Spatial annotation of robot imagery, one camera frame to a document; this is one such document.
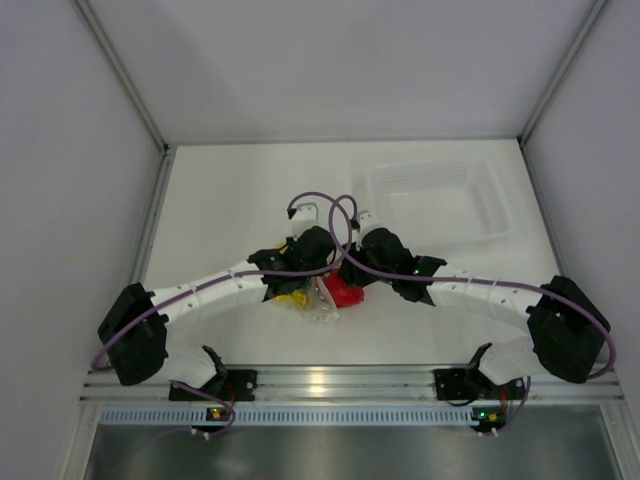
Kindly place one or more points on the clear plastic basket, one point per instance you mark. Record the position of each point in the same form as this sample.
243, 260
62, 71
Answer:
440, 202

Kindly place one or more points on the left aluminium frame post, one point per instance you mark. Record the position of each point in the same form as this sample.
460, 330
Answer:
105, 44

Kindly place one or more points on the yellow fake banana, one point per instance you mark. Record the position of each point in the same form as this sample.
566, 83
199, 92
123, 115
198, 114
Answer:
298, 299

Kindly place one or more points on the red fake dragon fruit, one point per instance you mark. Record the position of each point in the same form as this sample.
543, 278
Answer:
343, 295

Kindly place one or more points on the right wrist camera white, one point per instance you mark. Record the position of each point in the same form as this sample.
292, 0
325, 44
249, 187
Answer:
365, 221

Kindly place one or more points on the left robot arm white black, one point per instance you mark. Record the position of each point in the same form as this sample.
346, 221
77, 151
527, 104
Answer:
142, 332

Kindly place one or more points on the white slotted cable duct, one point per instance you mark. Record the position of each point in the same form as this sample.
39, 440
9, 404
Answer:
254, 415

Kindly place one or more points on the right aluminium frame post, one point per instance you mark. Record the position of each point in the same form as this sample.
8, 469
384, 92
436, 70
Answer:
577, 43

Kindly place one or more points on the aluminium mounting rail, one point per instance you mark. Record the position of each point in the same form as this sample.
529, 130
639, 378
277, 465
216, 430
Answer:
333, 384

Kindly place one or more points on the aluminium frame post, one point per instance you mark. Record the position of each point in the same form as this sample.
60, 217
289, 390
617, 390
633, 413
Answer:
105, 44
577, 43

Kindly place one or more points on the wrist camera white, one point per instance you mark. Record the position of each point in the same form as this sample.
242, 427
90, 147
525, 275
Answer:
302, 217
365, 221

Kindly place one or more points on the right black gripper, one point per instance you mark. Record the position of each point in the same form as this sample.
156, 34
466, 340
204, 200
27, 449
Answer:
355, 277

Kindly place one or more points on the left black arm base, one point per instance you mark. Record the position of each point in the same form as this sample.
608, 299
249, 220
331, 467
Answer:
235, 385

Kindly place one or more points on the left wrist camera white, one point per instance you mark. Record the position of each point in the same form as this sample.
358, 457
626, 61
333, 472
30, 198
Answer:
302, 217

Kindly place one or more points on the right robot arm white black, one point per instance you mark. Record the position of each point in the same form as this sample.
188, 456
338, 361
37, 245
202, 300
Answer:
562, 331

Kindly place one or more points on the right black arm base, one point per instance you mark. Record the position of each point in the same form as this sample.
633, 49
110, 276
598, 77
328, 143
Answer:
460, 384

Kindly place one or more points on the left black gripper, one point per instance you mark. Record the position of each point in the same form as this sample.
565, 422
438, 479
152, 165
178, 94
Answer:
291, 240

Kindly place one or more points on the clear zip top bag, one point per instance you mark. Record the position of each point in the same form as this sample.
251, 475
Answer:
324, 309

